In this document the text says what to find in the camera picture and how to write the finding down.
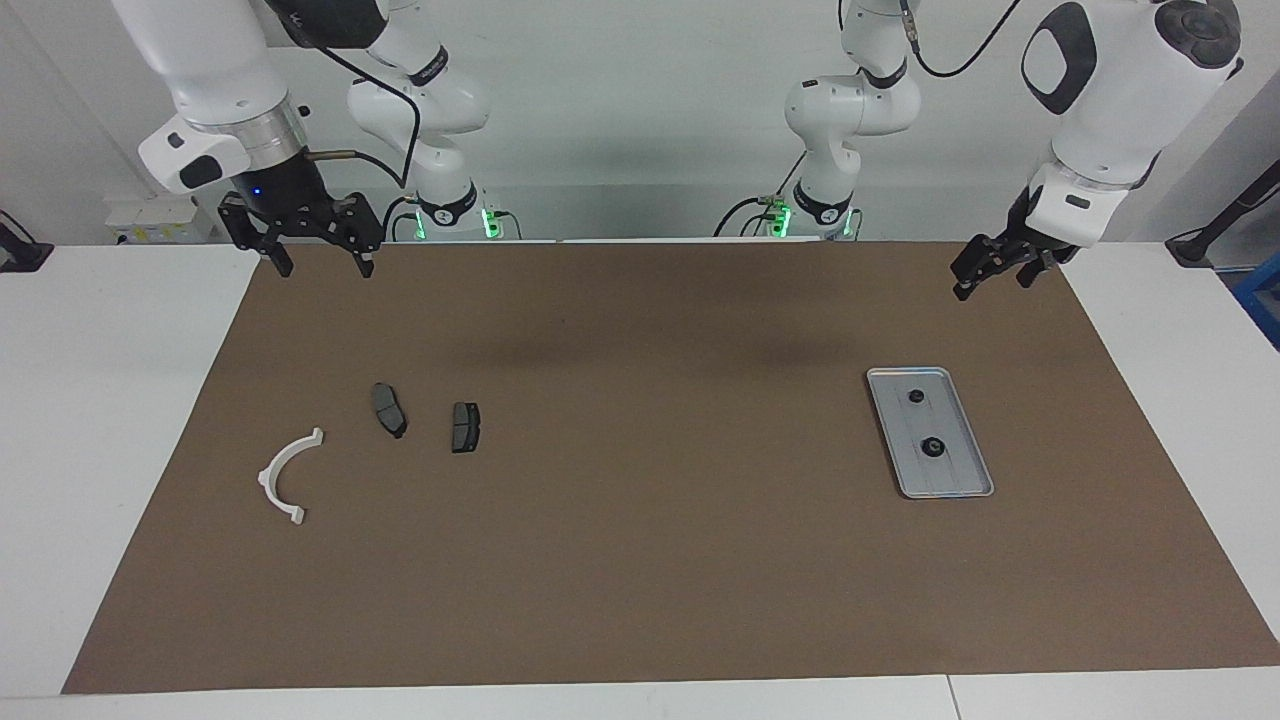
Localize white curved plastic bracket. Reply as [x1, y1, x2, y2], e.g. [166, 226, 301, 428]
[257, 427, 326, 526]

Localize dark slanted brake pad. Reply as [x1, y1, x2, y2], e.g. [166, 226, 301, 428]
[371, 383, 408, 440]

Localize blue crate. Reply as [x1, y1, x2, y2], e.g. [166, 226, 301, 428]
[1232, 255, 1280, 351]

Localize black clamp stand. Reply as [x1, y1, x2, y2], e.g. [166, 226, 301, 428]
[0, 210, 54, 273]

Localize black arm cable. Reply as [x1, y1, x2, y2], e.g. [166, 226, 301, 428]
[897, 0, 1026, 80]
[265, 0, 421, 191]

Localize brown table mat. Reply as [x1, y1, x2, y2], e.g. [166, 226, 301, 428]
[62, 240, 1280, 694]

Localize black left base cables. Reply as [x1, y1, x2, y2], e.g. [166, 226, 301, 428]
[713, 150, 813, 239]

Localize silver metal tray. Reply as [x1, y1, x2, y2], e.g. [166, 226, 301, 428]
[866, 367, 995, 499]

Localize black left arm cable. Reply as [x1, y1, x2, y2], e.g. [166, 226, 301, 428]
[897, 0, 1026, 80]

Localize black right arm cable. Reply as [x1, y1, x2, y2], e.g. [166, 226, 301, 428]
[265, 0, 421, 191]

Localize black base cables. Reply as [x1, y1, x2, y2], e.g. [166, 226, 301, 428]
[713, 150, 813, 239]
[380, 192, 426, 243]

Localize black right base cables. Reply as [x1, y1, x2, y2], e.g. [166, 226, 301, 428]
[380, 192, 426, 243]

